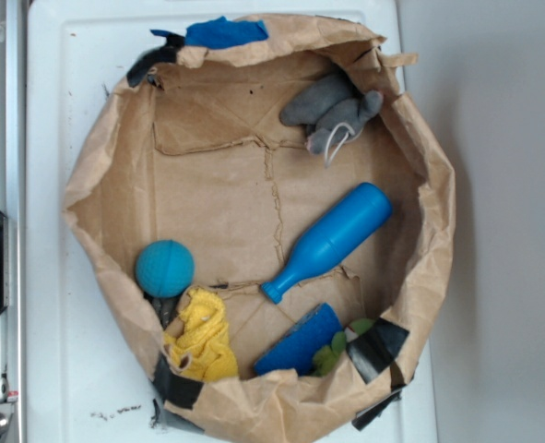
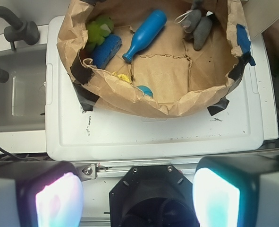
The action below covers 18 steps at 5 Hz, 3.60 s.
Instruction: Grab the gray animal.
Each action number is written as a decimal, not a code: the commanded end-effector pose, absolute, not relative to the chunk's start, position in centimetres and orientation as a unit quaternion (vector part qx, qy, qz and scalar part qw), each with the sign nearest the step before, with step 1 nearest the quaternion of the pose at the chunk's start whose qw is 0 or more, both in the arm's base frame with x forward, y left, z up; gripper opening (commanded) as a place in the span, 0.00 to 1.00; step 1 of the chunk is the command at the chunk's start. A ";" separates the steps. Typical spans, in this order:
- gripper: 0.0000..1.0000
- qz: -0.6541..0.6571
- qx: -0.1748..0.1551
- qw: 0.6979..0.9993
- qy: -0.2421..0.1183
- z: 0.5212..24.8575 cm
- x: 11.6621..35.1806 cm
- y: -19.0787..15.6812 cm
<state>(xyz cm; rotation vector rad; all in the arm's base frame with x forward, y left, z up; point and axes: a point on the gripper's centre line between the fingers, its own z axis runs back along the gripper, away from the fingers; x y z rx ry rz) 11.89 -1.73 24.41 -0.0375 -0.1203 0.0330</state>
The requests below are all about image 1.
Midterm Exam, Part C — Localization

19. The gray plush mouse toy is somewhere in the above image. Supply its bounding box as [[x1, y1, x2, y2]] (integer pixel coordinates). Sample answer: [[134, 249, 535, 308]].
[[279, 71, 385, 167]]

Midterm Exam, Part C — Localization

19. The aluminium frame rail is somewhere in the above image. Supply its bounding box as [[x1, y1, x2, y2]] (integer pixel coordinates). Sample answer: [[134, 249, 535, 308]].
[[0, 1, 29, 442]]

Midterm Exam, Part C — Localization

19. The blue foam block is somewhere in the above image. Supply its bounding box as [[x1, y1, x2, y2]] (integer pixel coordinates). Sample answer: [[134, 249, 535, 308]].
[[254, 303, 342, 376]]

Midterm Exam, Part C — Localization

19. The blue plastic bottle toy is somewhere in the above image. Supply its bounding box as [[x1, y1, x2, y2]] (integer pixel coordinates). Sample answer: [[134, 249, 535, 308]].
[[261, 183, 393, 304]]

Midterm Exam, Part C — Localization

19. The green plush toy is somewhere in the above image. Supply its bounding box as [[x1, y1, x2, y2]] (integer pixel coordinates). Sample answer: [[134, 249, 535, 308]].
[[311, 317, 375, 377]]

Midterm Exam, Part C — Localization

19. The blue tape strip top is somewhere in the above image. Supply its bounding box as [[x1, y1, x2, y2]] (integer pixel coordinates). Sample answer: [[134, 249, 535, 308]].
[[150, 17, 269, 50]]

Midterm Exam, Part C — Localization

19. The black tape patch bottom left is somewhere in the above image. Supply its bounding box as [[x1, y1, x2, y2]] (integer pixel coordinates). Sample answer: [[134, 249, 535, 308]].
[[152, 356, 204, 410]]

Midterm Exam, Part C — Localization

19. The black tape patch top left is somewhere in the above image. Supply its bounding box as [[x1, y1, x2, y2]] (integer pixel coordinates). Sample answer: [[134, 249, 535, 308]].
[[126, 33, 185, 88]]

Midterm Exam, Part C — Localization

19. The blue rubber ball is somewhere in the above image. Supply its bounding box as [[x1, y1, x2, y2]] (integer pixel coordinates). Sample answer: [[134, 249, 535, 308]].
[[135, 240, 195, 298]]

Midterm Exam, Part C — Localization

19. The black tape patch right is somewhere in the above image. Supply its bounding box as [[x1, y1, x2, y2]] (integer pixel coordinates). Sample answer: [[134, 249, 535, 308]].
[[346, 317, 409, 384]]

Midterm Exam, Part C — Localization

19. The brown paper bag tray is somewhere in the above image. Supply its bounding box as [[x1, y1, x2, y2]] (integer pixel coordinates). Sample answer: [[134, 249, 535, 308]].
[[64, 14, 456, 442]]

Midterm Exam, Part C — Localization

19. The black tape patch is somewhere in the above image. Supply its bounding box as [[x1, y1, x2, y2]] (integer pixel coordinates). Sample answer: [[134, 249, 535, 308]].
[[126, 33, 185, 88], [346, 317, 409, 384], [152, 356, 204, 410]]

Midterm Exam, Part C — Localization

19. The yellow plush toy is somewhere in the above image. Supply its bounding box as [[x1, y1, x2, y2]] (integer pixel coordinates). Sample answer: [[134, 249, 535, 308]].
[[163, 286, 239, 382]]

